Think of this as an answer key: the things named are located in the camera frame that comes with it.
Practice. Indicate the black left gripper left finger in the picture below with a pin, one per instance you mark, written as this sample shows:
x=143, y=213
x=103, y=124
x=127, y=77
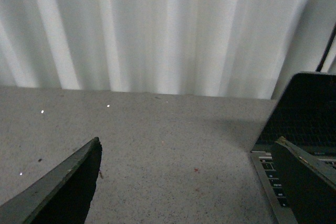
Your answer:
x=63, y=195

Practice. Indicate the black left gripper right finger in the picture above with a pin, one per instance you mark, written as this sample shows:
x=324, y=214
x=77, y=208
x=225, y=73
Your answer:
x=308, y=183

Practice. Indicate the silver laptop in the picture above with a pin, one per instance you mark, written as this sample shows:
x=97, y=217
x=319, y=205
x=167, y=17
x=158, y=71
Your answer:
x=305, y=116

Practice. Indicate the black lamp pole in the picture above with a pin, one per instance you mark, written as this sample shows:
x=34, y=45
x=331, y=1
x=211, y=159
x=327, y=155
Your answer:
x=327, y=49

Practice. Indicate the white curtain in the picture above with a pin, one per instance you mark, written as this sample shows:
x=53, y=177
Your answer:
x=220, y=48

